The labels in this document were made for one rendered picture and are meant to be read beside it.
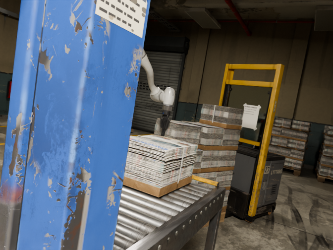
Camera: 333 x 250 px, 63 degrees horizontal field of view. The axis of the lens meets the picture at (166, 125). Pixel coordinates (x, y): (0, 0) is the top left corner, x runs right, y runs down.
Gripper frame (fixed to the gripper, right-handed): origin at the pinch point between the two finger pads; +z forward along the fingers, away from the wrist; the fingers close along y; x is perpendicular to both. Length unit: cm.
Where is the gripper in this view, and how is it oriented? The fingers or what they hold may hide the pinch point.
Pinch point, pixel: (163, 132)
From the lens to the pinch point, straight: 250.2
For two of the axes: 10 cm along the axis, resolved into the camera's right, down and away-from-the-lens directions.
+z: -1.6, 9.8, 0.8
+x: -7.4, -0.7, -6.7
